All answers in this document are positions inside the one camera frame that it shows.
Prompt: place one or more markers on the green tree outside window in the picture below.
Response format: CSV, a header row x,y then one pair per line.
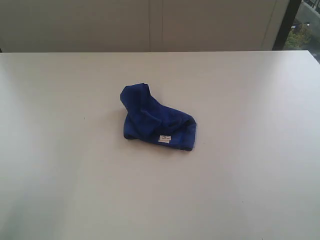
x,y
298,38

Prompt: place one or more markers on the blue cloth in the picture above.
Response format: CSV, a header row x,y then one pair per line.
x,y
147,120

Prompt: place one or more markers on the black window frame post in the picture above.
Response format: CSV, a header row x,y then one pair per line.
x,y
286,24

